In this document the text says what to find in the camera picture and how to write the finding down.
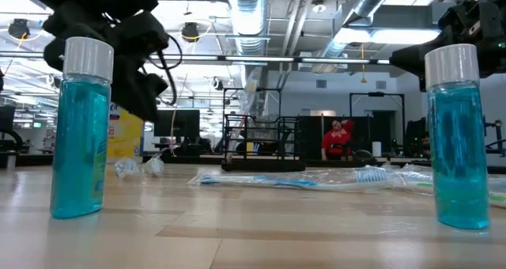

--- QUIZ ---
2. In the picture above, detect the black metal frame stand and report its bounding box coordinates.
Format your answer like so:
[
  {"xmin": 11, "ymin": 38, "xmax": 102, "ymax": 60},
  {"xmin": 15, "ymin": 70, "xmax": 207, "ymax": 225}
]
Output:
[{"xmin": 349, "ymin": 91, "xmax": 406, "ymax": 161}]

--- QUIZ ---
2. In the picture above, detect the black computer monitor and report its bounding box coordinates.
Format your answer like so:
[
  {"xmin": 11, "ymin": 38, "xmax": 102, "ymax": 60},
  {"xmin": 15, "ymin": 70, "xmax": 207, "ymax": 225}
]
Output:
[{"xmin": 153, "ymin": 109, "xmax": 201, "ymax": 138}]

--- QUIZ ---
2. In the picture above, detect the silver spiral air duct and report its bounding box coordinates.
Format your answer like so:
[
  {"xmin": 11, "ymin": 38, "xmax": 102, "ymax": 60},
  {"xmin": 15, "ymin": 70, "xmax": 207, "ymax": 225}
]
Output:
[
  {"xmin": 312, "ymin": 0, "xmax": 401, "ymax": 74},
  {"xmin": 225, "ymin": 0, "xmax": 274, "ymax": 57}
]

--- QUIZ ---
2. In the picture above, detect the black ceiling-hung device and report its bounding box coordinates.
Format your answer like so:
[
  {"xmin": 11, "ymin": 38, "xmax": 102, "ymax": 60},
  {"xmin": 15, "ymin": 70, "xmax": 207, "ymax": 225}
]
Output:
[
  {"xmin": 7, "ymin": 18, "xmax": 32, "ymax": 40},
  {"xmin": 180, "ymin": 21, "xmax": 201, "ymax": 43}
]

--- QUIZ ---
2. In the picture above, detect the black aluminium table frame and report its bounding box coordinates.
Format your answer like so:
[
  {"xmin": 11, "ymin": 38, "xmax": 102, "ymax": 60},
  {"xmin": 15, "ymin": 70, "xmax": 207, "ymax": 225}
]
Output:
[{"xmin": 0, "ymin": 153, "xmax": 506, "ymax": 171}]

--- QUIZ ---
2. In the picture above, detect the person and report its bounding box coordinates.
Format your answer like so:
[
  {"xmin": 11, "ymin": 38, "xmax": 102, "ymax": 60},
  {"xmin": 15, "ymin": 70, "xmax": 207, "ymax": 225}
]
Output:
[
  {"xmin": 320, "ymin": 118, "xmax": 356, "ymax": 162},
  {"xmin": 418, "ymin": 133, "xmax": 432, "ymax": 158}
]

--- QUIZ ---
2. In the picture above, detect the long ceiling light bar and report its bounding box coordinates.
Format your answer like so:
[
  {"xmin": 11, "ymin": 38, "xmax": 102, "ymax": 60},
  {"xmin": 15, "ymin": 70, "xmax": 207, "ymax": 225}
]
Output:
[{"xmin": 0, "ymin": 51, "xmax": 392, "ymax": 66}]

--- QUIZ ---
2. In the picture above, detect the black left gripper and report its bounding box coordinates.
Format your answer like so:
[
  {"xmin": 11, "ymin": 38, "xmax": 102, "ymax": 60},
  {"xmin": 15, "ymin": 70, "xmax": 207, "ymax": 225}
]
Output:
[{"xmin": 21, "ymin": 0, "xmax": 171, "ymax": 122}]

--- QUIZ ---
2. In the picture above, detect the blue mouthwash bottle white cap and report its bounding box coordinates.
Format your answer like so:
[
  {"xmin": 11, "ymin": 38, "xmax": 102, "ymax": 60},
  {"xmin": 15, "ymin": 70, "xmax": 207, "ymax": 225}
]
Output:
[
  {"xmin": 49, "ymin": 36, "xmax": 115, "ymax": 220},
  {"xmin": 424, "ymin": 43, "xmax": 491, "ymax": 230}
]

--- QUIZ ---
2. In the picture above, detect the black wire organizer rack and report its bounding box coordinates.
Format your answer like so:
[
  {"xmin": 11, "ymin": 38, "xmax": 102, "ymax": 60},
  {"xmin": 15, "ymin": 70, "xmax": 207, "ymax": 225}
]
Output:
[{"xmin": 221, "ymin": 113, "xmax": 308, "ymax": 173}]

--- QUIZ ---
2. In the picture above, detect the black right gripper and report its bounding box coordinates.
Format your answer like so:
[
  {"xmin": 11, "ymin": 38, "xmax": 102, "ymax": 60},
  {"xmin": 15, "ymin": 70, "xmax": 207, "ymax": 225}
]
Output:
[{"xmin": 389, "ymin": 0, "xmax": 493, "ymax": 91}]

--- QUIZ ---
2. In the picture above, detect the yellow hanging pendant cord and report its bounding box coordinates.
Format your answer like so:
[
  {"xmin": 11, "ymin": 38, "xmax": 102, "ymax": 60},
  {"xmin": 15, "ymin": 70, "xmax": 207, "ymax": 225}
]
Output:
[{"xmin": 359, "ymin": 43, "xmax": 368, "ymax": 84}]

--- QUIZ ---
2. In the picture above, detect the yellow Lysol wipes canister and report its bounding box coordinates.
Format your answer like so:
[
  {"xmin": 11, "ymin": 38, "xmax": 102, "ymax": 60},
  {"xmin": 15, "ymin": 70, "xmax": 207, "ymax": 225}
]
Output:
[{"xmin": 107, "ymin": 101, "xmax": 145, "ymax": 159}]

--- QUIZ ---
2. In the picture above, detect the black office chair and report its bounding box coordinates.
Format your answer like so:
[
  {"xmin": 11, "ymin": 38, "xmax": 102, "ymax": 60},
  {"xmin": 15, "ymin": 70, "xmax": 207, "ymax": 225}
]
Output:
[{"xmin": 0, "ymin": 104, "xmax": 25, "ymax": 169}]

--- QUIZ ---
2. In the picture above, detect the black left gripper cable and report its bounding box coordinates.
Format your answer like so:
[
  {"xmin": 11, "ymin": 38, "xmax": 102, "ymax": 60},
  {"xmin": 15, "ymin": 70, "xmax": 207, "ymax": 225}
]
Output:
[{"xmin": 146, "ymin": 33, "xmax": 183, "ymax": 107}]

